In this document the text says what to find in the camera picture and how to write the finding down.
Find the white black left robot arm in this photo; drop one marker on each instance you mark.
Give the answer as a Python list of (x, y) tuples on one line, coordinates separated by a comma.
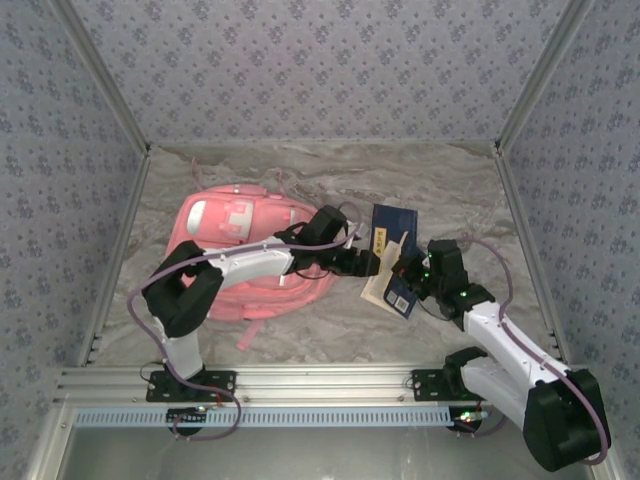
[(250, 260)]

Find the pink backpack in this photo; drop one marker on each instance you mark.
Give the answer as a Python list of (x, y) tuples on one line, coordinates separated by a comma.
[(235, 220)]

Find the marble pattern table cover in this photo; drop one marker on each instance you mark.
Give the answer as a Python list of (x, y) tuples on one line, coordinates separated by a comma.
[(325, 340)]

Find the dark blue patterned book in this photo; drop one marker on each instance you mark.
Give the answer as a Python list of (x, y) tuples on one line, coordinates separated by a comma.
[(400, 300)]

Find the aluminium side rail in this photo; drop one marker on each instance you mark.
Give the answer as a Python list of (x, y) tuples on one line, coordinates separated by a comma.
[(522, 225), (105, 300)]

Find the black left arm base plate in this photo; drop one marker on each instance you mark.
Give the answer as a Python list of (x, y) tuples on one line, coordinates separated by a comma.
[(222, 380)]

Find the grey metal panel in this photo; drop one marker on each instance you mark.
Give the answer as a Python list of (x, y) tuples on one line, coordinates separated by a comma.
[(325, 455)]

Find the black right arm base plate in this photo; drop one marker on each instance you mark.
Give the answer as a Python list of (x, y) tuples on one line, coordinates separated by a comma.
[(425, 385)]

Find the dark blue book yellow label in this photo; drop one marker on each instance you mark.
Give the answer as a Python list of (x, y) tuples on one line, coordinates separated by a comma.
[(395, 220)]

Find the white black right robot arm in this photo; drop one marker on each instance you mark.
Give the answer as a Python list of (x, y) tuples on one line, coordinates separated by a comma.
[(500, 340)]

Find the black circuit board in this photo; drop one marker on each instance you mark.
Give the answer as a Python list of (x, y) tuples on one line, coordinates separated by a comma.
[(467, 419), (187, 415)]

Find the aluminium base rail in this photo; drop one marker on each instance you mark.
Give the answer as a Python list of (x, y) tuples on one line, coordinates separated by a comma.
[(325, 382)]

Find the aluminium frame post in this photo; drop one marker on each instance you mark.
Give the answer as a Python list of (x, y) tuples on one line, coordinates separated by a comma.
[(542, 75), (102, 75)]

